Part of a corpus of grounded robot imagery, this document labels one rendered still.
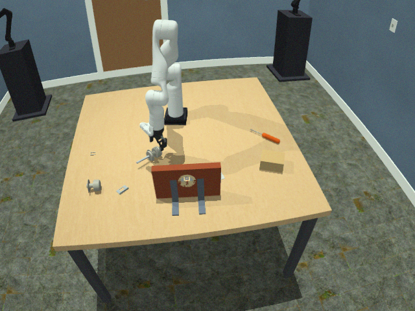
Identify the orange-handled screwdriver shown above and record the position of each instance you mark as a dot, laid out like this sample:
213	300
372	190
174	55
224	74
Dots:
269	137

